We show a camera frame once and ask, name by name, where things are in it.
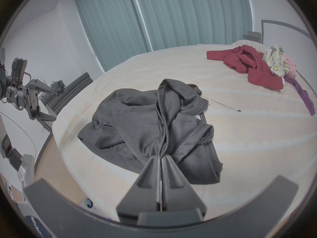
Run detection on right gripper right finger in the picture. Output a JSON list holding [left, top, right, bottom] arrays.
[[161, 155, 207, 220]]

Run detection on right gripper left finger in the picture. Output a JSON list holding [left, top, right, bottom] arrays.
[[116, 155, 162, 222]]

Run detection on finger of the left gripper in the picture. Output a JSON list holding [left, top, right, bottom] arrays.
[[37, 111, 57, 122], [35, 79, 55, 94]]

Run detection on black T-shirt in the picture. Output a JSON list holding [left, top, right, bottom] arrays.
[[77, 78, 242, 185]]

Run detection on bed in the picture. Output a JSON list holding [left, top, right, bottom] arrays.
[[35, 19, 317, 222]]

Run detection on blue-green curtain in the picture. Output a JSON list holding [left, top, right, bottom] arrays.
[[74, 0, 151, 71], [130, 0, 253, 51]]

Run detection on dark red garment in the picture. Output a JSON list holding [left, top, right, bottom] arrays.
[[206, 45, 285, 91]]

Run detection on purple garment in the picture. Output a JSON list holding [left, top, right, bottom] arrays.
[[283, 75, 315, 116]]

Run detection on white printed garment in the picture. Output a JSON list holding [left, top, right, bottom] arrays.
[[263, 44, 290, 77]]

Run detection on cream pillow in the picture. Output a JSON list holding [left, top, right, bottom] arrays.
[[231, 40, 263, 51]]

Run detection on pink garment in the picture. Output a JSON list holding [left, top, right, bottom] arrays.
[[282, 52, 297, 80]]

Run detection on grey bedside table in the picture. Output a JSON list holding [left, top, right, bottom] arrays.
[[247, 31, 261, 44]]

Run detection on black cable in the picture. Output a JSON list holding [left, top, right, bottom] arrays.
[[0, 111, 37, 162]]

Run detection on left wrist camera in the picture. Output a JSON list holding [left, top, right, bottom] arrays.
[[11, 58, 28, 80]]

